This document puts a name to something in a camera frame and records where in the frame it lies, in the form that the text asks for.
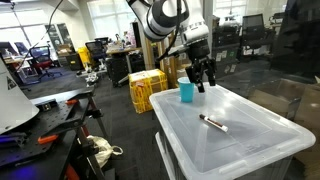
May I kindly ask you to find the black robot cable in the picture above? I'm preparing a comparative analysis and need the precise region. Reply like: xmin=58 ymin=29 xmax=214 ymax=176
xmin=155 ymin=0 xmax=184 ymax=63

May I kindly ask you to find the yellow taped cardboard box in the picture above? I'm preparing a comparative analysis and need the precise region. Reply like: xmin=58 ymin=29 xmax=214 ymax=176
xmin=128 ymin=68 xmax=169 ymax=114

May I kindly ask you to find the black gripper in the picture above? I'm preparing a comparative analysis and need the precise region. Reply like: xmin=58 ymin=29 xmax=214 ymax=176
xmin=185 ymin=38 xmax=217 ymax=94

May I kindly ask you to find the wooden post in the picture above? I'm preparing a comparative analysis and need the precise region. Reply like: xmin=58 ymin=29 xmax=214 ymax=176
xmin=137 ymin=31 xmax=156 ymax=72

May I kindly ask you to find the hanging black cable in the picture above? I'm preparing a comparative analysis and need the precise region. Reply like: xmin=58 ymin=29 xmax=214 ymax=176
xmin=15 ymin=0 xmax=65 ymax=72

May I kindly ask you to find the cluttered wooden desk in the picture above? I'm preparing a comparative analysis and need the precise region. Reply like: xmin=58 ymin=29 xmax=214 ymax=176
xmin=105 ymin=45 xmax=144 ymax=85

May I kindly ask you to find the dark marker with white label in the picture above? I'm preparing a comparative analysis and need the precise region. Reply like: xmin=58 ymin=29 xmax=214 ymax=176
xmin=199 ymin=113 xmax=230 ymax=133

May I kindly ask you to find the office chair with red seat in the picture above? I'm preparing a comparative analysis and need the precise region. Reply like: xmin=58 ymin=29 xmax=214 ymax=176
xmin=29 ymin=45 xmax=63 ymax=81

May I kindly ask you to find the white cone shade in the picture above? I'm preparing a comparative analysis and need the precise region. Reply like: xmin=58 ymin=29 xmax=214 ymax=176
xmin=0 ymin=56 xmax=40 ymax=134

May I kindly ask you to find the black computer monitor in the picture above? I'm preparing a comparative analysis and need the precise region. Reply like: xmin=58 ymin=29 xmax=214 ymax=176
xmin=242 ymin=13 xmax=264 ymax=32

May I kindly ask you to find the blue paper cup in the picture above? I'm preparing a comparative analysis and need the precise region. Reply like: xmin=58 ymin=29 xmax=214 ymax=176
xmin=177 ymin=76 xmax=196 ymax=103

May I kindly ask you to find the black clamp with orange handle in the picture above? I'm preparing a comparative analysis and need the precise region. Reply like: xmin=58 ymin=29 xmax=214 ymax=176
xmin=65 ymin=98 xmax=80 ymax=106
xmin=64 ymin=164 xmax=81 ymax=180
xmin=37 ymin=134 xmax=59 ymax=145

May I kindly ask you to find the black cabinet with labels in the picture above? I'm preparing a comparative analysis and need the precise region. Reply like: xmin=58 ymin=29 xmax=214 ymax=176
xmin=211 ymin=26 xmax=240 ymax=82

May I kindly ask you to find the black perforated breadboard table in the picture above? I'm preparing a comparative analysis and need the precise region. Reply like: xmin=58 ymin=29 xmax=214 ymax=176
xmin=0 ymin=87 xmax=104 ymax=180

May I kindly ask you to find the yellow bin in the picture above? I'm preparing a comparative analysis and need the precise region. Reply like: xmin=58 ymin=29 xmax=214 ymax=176
xmin=77 ymin=46 xmax=94 ymax=69

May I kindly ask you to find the white plastic bag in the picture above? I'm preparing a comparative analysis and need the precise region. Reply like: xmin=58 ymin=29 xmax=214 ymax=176
xmin=87 ymin=134 xmax=124 ymax=168

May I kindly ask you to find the black office chair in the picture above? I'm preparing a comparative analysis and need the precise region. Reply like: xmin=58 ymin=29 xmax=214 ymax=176
xmin=84 ymin=40 xmax=108 ymax=66

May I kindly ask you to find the large clear plastic storage bin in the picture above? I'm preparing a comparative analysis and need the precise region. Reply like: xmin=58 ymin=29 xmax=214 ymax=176
xmin=148 ymin=81 xmax=317 ymax=180

